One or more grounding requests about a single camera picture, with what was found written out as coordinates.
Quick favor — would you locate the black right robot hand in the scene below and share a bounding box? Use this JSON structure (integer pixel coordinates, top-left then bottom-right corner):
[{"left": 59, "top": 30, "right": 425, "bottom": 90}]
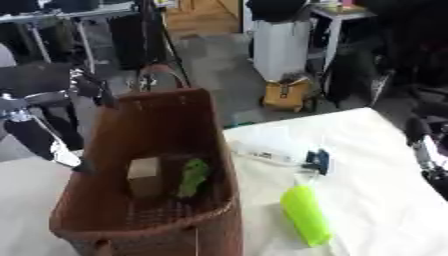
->
[{"left": 402, "top": 115, "right": 448, "bottom": 202}]

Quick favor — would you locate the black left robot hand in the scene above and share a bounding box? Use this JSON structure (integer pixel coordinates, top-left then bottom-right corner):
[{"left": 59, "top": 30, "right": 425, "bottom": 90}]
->
[{"left": 0, "top": 68, "right": 119, "bottom": 175}]

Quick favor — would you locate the brown plastic basket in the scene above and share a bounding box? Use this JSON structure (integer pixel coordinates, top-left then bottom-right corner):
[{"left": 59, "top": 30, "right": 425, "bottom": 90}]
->
[{"left": 47, "top": 63, "right": 245, "bottom": 256}]

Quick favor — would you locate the tan cardboard box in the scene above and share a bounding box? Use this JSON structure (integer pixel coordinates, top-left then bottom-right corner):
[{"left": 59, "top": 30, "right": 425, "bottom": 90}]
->
[{"left": 126, "top": 157, "right": 165, "bottom": 200}]

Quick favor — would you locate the black chair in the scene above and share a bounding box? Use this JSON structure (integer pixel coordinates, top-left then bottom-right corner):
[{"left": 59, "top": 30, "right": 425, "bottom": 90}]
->
[{"left": 0, "top": 62, "right": 86, "bottom": 153}]

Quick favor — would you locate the blue and black small object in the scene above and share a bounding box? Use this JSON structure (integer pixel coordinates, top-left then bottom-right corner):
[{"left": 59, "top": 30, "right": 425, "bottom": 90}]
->
[{"left": 301, "top": 148, "right": 333, "bottom": 177}]

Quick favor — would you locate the grey metal table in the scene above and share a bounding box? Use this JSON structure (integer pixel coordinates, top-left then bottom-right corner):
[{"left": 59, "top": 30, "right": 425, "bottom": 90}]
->
[{"left": 0, "top": 3, "right": 146, "bottom": 75}]

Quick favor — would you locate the grey side table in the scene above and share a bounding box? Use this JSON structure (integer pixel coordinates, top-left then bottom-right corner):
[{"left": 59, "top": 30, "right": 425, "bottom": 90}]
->
[{"left": 306, "top": 3, "right": 380, "bottom": 73}]

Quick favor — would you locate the yellow bag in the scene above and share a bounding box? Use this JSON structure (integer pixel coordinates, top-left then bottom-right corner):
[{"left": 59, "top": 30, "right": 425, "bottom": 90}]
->
[{"left": 260, "top": 77, "right": 315, "bottom": 113}]

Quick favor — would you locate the lime green tube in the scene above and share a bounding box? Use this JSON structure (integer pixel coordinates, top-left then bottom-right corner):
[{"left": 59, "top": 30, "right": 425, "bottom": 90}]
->
[{"left": 278, "top": 173, "right": 336, "bottom": 248}]

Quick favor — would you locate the black suitcase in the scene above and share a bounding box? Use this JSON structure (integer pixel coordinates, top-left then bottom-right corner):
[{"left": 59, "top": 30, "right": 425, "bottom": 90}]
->
[{"left": 108, "top": 13, "right": 170, "bottom": 71}]

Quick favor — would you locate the black tripod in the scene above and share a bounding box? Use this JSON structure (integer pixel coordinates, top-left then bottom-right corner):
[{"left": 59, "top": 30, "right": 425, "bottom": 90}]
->
[{"left": 131, "top": 0, "right": 195, "bottom": 89}]

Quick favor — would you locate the white cabinet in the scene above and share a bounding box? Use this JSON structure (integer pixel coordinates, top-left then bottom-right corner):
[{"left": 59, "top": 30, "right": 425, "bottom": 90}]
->
[{"left": 250, "top": 19, "right": 315, "bottom": 82}]

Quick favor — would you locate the green soft toy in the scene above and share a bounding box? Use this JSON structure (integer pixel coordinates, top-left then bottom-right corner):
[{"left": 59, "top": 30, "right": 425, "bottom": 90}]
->
[{"left": 175, "top": 157, "right": 214, "bottom": 200}]

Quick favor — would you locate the black bag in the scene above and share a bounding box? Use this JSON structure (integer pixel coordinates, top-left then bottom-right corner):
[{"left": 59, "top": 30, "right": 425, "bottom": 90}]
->
[{"left": 243, "top": 0, "right": 312, "bottom": 24}]

